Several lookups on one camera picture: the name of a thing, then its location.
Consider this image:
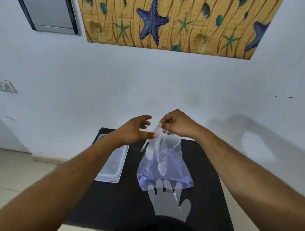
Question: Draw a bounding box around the grey panel with dark frame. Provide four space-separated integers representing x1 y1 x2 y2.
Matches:
18 0 81 36

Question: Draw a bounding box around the person's right hand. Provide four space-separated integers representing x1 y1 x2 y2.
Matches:
159 109 202 140

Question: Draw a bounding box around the person's left hand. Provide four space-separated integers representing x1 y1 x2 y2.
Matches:
115 115 158 147

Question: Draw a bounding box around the clear plastic disposable glove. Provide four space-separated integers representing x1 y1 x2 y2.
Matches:
147 179 192 223
141 123 183 177

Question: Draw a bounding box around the purple tinted plastic bag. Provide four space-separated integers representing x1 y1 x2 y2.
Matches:
136 139 195 192

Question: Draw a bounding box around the clear plastic food container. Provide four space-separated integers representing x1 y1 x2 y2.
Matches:
94 133 129 184

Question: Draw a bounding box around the person's right forearm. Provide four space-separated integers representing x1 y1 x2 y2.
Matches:
193 125 305 231

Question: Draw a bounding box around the white wall switch plate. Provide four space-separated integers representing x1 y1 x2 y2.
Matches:
0 80 18 94

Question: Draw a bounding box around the person's left forearm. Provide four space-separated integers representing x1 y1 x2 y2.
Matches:
0 130 125 231

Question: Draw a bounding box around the starfish and shell wall panel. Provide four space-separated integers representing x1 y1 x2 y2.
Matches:
78 0 284 60

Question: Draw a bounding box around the person's dark clothing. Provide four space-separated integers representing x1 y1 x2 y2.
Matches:
130 215 194 231

